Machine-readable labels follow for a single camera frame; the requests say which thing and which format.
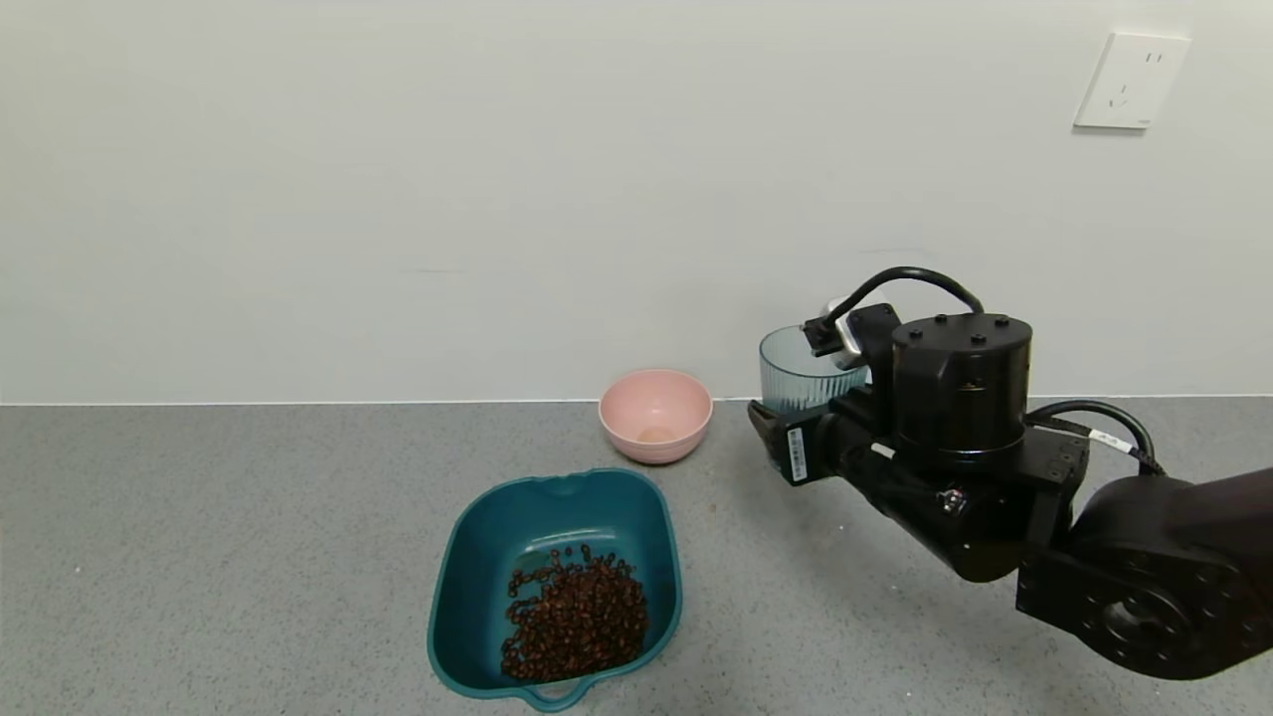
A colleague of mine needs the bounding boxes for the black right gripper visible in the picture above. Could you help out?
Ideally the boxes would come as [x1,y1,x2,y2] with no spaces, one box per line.
[747,386,900,486]

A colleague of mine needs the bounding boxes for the transparent blue ribbed cup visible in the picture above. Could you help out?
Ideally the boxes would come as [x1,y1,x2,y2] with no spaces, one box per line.
[759,325,874,419]

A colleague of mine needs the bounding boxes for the brown pellets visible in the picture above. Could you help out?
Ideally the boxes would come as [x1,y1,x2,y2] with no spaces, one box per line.
[500,544,649,683]

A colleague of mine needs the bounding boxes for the pink plastic bowl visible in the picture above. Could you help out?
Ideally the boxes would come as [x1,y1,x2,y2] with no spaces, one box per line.
[599,369,714,466]

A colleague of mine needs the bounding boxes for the teal plastic basin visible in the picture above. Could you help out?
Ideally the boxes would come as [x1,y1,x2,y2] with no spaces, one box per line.
[427,468,684,713]

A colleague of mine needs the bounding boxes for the black camera cable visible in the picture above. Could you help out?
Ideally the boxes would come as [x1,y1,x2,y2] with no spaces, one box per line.
[804,267,986,356]

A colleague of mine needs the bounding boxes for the black arm cable white tag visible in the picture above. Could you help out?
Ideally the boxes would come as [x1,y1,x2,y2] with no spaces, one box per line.
[1027,400,1165,476]

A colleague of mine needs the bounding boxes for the white wall socket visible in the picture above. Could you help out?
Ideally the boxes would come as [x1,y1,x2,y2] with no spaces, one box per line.
[1074,31,1192,130]

